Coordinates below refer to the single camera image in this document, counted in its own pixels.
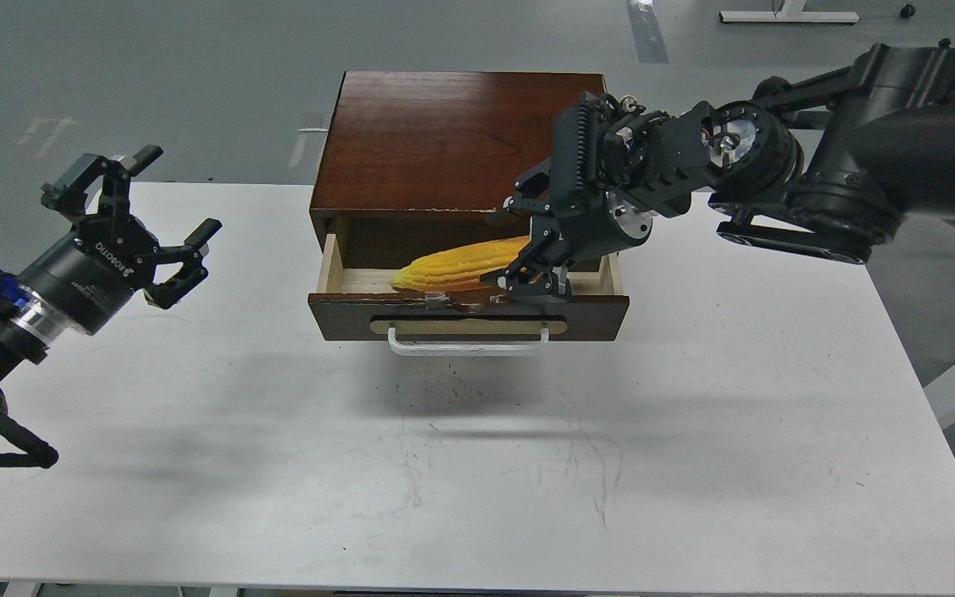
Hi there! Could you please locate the dark wooden drawer cabinet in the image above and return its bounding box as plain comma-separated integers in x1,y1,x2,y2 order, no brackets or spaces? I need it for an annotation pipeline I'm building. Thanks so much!
308,70,605,269

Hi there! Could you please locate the white desk base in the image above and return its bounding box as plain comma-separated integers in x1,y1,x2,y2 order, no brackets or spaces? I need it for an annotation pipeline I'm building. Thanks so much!
719,1,860,26

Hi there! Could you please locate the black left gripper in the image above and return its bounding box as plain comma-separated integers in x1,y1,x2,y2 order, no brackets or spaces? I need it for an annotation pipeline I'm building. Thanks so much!
17,146,222,335

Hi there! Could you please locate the yellow corn cob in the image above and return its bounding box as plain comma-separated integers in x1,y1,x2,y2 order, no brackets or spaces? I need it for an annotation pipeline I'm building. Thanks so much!
390,235,528,292

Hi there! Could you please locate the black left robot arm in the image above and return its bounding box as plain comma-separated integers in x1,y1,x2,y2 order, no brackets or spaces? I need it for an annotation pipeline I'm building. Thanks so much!
0,146,222,468

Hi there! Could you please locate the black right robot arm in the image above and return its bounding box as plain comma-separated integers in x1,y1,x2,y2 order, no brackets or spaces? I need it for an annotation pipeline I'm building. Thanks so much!
481,41,955,303

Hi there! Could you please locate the white drawer handle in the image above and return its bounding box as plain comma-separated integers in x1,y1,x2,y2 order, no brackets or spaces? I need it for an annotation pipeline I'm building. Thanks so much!
387,326,550,357

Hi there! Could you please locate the wooden drawer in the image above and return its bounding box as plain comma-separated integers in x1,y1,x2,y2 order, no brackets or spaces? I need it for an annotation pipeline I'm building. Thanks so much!
308,231,630,342

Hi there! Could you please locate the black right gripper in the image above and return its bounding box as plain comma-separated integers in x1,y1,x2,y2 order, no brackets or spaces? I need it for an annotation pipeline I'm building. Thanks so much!
484,158,653,303

